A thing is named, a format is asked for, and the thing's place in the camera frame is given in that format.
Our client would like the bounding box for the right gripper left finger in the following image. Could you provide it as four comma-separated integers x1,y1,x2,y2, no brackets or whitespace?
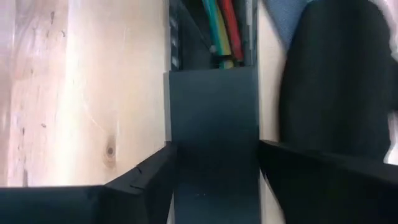
0,141,178,224

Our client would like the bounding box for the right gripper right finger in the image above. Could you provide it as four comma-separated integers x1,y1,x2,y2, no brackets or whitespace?
258,139,398,224

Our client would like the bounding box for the black work glove grey cuff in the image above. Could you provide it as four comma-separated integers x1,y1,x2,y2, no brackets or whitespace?
264,0,398,166

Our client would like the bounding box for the black raceway cover strip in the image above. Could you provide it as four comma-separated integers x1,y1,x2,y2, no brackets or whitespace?
169,66,261,224

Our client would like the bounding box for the black slotted cable raceway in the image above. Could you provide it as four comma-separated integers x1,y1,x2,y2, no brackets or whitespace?
169,0,259,72

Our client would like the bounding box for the green cable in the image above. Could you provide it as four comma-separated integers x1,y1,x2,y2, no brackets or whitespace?
201,0,233,70

